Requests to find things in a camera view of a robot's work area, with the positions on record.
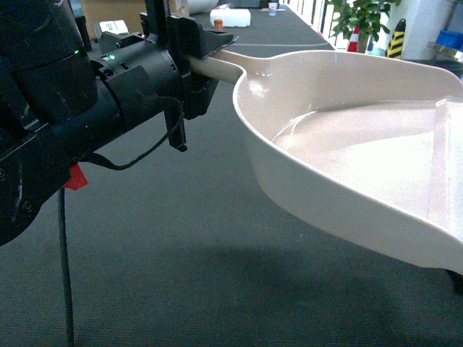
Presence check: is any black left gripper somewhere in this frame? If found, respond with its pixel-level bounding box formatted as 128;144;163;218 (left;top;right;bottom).
144;1;239;152

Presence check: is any beige plastic dustpan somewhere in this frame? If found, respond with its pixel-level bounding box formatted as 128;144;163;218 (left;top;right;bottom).
190;51;462;273

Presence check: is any steel flow rack shelf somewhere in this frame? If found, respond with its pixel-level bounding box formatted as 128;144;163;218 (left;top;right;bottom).
427;30;462;75

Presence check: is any orange can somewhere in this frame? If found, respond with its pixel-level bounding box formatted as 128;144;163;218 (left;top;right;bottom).
213;19;223;31

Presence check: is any white foam box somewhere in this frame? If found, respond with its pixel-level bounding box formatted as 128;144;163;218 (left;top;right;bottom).
210;9;251;27

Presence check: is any white paper cup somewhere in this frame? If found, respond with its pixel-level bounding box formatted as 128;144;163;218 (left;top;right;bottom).
268;2;279;17

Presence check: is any large cardboard box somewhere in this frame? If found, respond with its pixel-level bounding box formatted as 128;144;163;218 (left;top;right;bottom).
80;0;190;38

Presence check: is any red white traffic cone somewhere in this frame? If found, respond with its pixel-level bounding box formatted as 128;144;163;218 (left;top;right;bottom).
347;26;360;53

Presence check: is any green potted plant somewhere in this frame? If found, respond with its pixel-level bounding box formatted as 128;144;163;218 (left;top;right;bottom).
326;0;402;41

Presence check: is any yellow black traffic cone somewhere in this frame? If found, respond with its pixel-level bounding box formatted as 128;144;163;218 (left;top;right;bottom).
384;18;407;59

